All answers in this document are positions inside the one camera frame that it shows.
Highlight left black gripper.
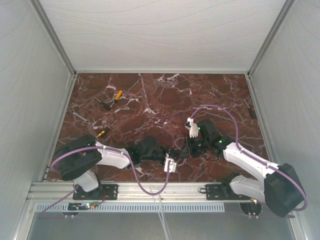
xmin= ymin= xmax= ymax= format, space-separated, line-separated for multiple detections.
xmin=141 ymin=144 xmax=180 ymax=163

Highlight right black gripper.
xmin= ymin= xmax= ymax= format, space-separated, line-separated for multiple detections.
xmin=178 ymin=134 xmax=210 ymax=159

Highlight white wire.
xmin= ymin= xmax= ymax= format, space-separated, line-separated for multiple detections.
xmin=173 ymin=136 xmax=187 ymax=166

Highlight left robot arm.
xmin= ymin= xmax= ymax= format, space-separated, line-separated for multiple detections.
xmin=50 ymin=134 xmax=179 ymax=199

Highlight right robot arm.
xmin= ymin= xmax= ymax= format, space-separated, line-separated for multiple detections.
xmin=179 ymin=118 xmax=306 ymax=218

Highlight white zip ties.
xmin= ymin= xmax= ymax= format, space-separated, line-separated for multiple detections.
xmin=157 ymin=194 xmax=172 ymax=240

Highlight yellow black screwdriver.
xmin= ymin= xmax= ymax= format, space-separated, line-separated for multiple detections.
xmin=95 ymin=119 xmax=119 ymax=139

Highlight black tool at right edge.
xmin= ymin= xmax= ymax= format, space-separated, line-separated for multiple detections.
xmin=244 ymin=100 xmax=257 ymax=119

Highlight silver wrench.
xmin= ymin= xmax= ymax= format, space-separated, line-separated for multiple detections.
xmin=70 ymin=110 xmax=90 ymax=123

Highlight small circuit board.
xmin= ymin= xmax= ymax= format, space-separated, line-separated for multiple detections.
xmin=67 ymin=201 xmax=101 ymax=211

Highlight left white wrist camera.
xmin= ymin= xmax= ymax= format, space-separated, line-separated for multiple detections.
xmin=164 ymin=153 xmax=177 ymax=173

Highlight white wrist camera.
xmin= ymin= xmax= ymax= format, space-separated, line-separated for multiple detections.
xmin=164 ymin=153 xmax=177 ymax=173
xmin=184 ymin=117 xmax=199 ymax=138

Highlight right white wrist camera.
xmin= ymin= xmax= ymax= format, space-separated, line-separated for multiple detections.
xmin=184 ymin=117 xmax=199 ymax=138

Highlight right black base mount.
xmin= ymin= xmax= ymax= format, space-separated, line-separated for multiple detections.
xmin=198 ymin=173 xmax=251 ymax=201

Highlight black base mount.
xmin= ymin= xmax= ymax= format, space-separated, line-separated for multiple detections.
xmin=72 ymin=183 xmax=119 ymax=201
xmin=198 ymin=173 xmax=251 ymax=201

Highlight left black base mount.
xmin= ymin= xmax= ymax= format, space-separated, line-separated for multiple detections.
xmin=72 ymin=183 xmax=119 ymax=201

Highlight orange handled screwdriver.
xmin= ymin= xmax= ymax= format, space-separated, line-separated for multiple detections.
xmin=94 ymin=90 xmax=123 ymax=111

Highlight aluminium front rail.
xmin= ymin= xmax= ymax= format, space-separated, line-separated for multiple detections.
xmin=27 ymin=181 xmax=297 ymax=204

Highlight blue slotted cable duct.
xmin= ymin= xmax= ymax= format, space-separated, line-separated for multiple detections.
xmin=35 ymin=202 xmax=225 ymax=213

